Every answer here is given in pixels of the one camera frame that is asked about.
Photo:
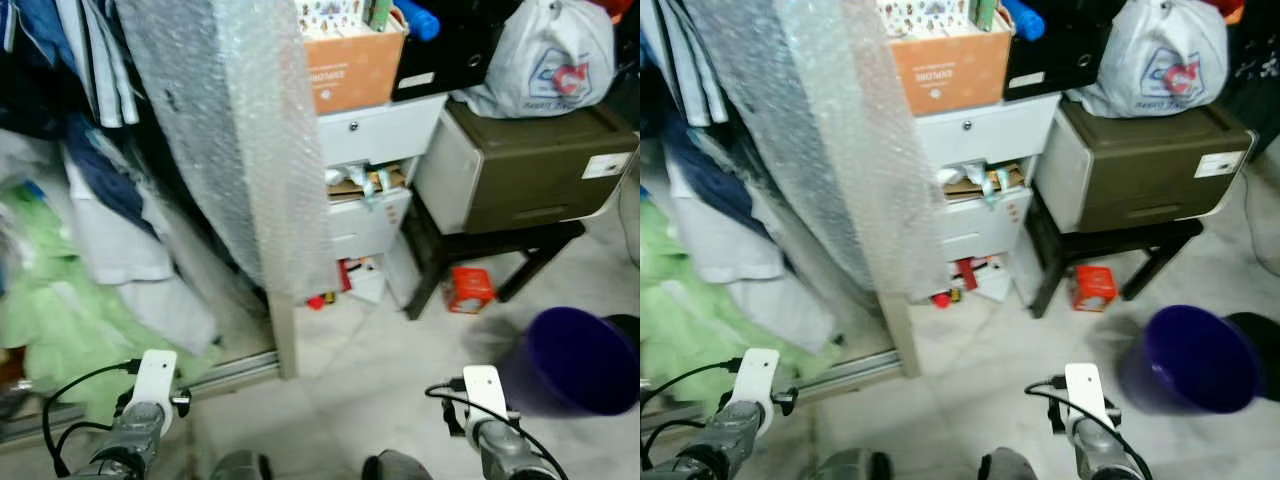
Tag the brown cardboard pieces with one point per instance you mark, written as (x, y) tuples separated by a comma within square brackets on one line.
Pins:
[(350, 185), (965, 185)]

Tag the beige wooden wardrobe panel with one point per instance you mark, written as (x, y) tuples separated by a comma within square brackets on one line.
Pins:
[(902, 335), (284, 335)]

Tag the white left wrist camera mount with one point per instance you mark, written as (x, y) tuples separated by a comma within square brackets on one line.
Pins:
[(155, 385), (757, 385)]

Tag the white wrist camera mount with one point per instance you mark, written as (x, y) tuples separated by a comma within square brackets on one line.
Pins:
[(485, 395), (757, 385), (155, 385), (1088, 395)]

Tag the white grey hanging garment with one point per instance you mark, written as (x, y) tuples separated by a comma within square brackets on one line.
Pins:
[(745, 250), (130, 250)]

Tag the purple plastic bin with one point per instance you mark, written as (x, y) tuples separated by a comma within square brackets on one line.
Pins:
[(1190, 365), (575, 365)]

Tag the silver robot leg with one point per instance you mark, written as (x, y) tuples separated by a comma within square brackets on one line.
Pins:
[(240, 466), (850, 465), (398, 467), (1008, 466)]

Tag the white appliance label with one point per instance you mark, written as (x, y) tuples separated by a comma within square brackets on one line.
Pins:
[(1220, 164), (605, 166)]

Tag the blue plastic bottle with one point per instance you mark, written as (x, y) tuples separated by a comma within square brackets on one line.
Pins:
[(418, 20), (1022, 20)]

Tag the black round bin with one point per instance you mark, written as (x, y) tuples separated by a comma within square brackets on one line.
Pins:
[(1262, 340), (625, 325)]

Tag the open white drawer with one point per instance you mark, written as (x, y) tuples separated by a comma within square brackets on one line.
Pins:
[(1005, 200), (385, 200)]

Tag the small red ball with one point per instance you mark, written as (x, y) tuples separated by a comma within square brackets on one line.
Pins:
[(320, 301), (941, 298)]

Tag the dark blue hanging garment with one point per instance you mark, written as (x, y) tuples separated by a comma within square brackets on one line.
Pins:
[(110, 180), (710, 180)]

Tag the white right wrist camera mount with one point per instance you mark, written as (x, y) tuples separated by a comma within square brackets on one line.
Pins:
[(485, 395), (1088, 395)]

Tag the silver wardrobe floor rail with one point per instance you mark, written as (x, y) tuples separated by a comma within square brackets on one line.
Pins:
[(230, 370), (850, 372)]

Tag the silver right robot leg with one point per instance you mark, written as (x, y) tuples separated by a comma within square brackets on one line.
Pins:
[(398, 467), (1008, 466)]

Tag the silver left robot leg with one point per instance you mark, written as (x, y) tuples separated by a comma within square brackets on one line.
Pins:
[(240, 466), (850, 465)]

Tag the light green cloth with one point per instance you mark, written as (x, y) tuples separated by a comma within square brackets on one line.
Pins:
[(690, 310), (70, 310)]

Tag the dark wooden stool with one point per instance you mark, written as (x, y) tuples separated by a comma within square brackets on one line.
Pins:
[(1090, 245), (470, 245)]

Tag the white metal drawer cabinet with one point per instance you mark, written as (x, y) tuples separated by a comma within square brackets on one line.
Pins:
[(385, 135), (990, 135)]

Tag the white printed box label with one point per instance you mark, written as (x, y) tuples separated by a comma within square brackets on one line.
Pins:
[(1028, 80)]

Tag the blue white striped shirts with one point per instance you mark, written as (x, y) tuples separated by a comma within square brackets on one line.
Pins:
[(690, 60), (95, 60)]

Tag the clear bubble wrap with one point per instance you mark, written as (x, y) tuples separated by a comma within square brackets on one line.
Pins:
[(830, 130), (240, 130)]

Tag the small red orange box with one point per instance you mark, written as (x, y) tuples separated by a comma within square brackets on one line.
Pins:
[(470, 290), (1094, 288)]

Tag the orange cardboard box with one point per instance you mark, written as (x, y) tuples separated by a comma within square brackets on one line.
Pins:
[(355, 75), (950, 75)]

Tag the white foam sheet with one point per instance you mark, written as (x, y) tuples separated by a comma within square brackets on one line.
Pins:
[(950, 177), (337, 176)]

